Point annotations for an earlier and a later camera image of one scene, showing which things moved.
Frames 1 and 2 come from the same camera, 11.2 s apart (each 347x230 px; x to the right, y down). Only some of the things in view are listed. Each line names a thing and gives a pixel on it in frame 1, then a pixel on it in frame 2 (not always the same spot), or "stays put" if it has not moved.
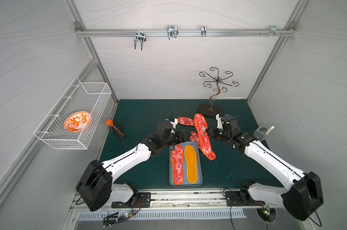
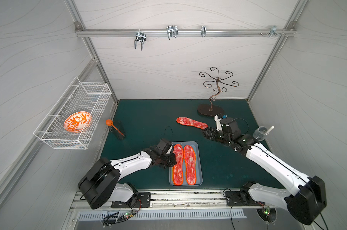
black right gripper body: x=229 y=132 stays put
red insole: x=177 y=157 stays put
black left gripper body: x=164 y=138 to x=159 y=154
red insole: x=202 y=126 to x=190 y=156
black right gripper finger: x=212 y=134 stays put
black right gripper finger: x=211 y=130 stays put
